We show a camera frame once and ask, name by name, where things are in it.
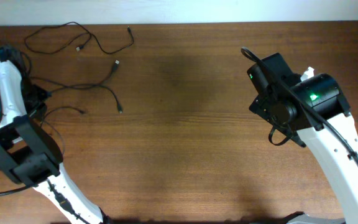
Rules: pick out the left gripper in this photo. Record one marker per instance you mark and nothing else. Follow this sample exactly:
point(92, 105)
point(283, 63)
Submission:
point(39, 111)

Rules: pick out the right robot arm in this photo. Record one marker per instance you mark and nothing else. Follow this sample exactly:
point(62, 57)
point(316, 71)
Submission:
point(312, 111)

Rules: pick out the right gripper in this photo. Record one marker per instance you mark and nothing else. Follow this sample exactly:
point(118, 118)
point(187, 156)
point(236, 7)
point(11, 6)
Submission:
point(262, 109)

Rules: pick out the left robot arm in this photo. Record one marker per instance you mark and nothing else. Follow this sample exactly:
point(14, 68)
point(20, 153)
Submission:
point(29, 157)

